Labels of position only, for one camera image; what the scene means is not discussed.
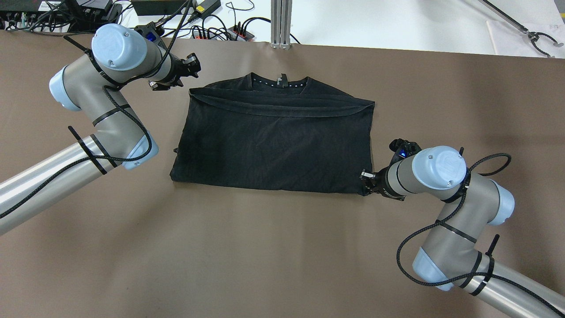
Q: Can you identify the black power adapter yellow label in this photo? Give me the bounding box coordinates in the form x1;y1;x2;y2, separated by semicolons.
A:
187;0;221;22

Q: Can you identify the black power strip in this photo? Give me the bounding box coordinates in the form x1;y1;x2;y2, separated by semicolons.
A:
189;26;256;42

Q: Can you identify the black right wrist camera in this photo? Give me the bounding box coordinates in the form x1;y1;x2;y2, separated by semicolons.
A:
389;138;422;165

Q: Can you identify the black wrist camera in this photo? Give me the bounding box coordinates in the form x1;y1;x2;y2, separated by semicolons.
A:
389;138;422;165
133;22;166;48

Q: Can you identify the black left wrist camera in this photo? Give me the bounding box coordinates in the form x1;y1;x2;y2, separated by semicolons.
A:
133;22;166;48

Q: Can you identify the aluminium frame post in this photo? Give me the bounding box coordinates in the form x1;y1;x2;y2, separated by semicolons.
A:
270;0;292;49

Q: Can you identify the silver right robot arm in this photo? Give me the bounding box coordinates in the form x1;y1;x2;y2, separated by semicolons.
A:
360;139;564;318

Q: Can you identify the black graphic t-shirt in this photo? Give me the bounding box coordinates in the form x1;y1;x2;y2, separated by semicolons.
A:
170;73;375;196

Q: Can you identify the braided black left arm cable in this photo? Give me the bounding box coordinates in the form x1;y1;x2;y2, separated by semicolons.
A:
0;0;195;219

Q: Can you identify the black box device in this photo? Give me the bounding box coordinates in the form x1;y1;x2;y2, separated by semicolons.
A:
130;0;197;16

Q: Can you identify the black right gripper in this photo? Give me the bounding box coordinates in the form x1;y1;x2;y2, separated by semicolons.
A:
360;167;404;201

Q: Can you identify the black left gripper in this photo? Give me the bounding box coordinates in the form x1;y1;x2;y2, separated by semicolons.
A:
167;53;200;87

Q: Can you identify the black network switch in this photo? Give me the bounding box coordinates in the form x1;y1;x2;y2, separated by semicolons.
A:
0;0;66;13

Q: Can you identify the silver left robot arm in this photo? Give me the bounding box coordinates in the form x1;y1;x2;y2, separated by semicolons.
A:
1;24;201;234

